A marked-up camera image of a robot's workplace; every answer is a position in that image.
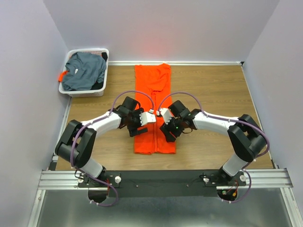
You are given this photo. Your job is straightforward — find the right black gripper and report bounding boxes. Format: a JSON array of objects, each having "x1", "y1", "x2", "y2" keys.
[{"x1": 159, "y1": 114, "x2": 184, "y2": 143}]

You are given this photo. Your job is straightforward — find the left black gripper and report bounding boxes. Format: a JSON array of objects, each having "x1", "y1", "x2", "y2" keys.
[{"x1": 127, "y1": 108, "x2": 148, "y2": 137}]

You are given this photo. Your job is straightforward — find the orange t shirt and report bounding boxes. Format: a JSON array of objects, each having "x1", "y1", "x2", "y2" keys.
[{"x1": 134, "y1": 63, "x2": 176, "y2": 155}]

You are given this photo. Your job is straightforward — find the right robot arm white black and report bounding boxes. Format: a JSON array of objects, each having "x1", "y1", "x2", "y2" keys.
[{"x1": 157, "y1": 100, "x2": 269, "y2": 185}]

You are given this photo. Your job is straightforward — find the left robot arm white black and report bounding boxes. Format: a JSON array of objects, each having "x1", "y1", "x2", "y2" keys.
[{"x1": 54, "y1": 96, "x2": 148, "y2": 187}]

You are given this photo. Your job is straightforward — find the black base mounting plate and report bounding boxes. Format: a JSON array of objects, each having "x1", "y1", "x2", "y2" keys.
[{"x1": 77, "y1": 169, "x2": 246, "y2": 202}]

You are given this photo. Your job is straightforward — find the white plastic laundry basket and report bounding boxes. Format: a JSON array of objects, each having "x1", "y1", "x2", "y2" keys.
[{"x1": 59, "y1": 48, "x2": 109, "y2": 97}]

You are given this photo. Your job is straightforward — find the grey blue t shirt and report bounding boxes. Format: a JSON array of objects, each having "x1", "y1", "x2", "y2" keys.
[{"x1": 61, "y1": 52, "x2": 107, "y2": 91}]

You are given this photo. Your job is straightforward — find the black garment in basket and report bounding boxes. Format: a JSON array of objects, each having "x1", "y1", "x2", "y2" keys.
[{"x1": 101, "y1": 52, "x2": 108, "y2": 62}]

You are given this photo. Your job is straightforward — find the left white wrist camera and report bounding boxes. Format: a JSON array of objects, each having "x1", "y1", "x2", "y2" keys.
[{"x1": 139, "y1": 112, "x2": 156, "y2": 126}]

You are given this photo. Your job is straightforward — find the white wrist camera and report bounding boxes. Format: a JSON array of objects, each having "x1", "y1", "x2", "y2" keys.
[
  {"x1": 156, "y1": 108, "x2": 175, "y2": 125},
  {"x1": 139, "y1": 112, "x2": 156, "y2": 126}
]

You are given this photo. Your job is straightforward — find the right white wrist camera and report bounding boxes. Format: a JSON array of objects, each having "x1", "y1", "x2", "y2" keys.
[{"x1": 156, "y1": 108, "x2": 175, "y2": 125}]

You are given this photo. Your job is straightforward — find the aluminium frame rail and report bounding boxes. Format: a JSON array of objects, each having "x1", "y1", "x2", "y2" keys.
[{"x1": 38, "y1": 169, "x2": 293, "y2": 190}]

